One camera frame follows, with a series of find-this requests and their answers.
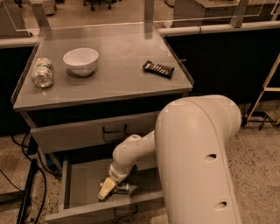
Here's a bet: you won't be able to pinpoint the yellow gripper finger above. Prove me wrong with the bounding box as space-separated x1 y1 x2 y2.
98 177 117 200

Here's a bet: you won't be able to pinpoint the silver redbull can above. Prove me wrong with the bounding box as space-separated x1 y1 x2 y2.
99 179 130 194

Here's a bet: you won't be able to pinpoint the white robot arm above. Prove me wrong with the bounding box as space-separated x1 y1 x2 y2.
98 94 242 224

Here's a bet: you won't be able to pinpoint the open middle drawer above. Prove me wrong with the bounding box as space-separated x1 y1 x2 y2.
45 144 165 224

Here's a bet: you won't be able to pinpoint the upper grey drawer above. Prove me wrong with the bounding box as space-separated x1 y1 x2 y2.
31 111 159 153

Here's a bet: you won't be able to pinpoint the grey metal drawer cabinet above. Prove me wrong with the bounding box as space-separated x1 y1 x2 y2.
10 23 194 224

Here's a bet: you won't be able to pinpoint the green silver soda can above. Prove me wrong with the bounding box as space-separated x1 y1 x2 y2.
31 58 54 88

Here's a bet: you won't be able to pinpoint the black metal stand leg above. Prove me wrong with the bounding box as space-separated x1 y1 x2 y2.
17 158 38 224

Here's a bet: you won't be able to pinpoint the dark chocolate bar wrapper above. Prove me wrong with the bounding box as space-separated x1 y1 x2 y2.
143 60 174 79

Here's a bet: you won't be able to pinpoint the white ceramic bowl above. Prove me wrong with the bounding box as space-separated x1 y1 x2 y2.
63 48 99 77

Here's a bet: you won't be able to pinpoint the black office chair base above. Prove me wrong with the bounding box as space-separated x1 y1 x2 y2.
83 0 122 11

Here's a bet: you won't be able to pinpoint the clear acrylic barrier panel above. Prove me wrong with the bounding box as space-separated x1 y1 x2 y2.
0 0 280 33

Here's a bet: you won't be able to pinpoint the black floor cables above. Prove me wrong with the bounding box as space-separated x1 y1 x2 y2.
0 132 63 224

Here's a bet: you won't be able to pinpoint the yellow wooden easel frame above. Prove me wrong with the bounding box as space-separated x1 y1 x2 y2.
245 53 280 127

